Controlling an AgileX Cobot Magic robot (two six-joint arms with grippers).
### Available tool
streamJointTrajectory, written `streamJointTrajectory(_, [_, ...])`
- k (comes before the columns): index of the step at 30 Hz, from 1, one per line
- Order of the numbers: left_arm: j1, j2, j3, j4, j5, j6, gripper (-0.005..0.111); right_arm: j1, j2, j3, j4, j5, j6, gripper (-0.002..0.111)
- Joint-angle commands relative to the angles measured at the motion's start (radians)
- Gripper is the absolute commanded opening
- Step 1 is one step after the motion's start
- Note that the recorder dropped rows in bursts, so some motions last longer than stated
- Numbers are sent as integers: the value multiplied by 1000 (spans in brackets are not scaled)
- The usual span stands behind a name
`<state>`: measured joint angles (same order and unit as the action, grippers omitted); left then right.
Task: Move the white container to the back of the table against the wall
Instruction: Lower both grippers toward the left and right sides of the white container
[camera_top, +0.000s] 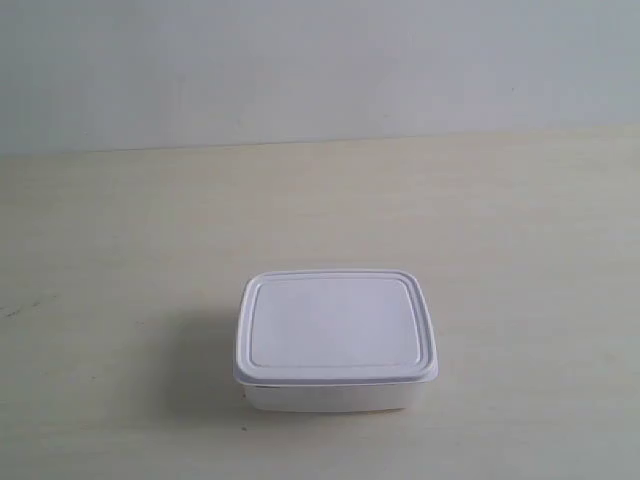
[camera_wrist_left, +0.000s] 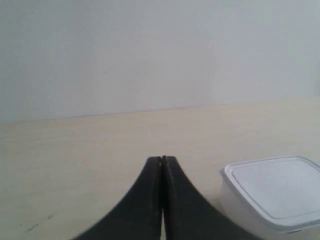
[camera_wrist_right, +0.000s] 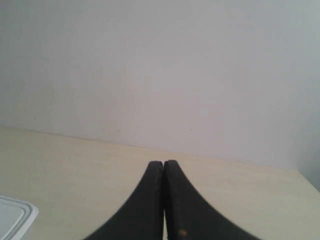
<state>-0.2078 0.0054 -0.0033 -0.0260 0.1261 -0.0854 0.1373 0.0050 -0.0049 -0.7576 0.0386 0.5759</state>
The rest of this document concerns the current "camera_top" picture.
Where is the white lidded plastic container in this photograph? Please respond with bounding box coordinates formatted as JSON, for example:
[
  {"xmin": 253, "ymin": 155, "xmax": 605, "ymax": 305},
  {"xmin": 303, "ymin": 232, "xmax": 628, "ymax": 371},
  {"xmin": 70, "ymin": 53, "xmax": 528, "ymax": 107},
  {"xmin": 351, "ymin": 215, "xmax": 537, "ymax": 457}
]
[{"xmin": 233, "ymin": 268, "xmax": 439, "ymax": 413}]

